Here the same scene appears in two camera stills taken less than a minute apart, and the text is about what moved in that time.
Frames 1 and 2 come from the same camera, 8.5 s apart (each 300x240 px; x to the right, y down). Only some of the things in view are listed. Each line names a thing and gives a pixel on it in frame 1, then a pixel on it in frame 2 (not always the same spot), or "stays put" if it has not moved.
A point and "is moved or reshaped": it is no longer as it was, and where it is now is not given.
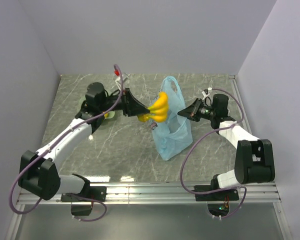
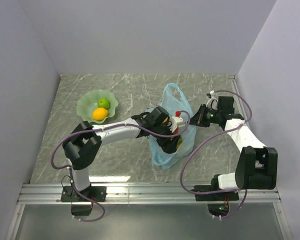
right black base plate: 231,194 stays put
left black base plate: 98,192 stays put
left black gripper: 134,107 -> 167,145
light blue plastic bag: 173,135 is moved or reshaped
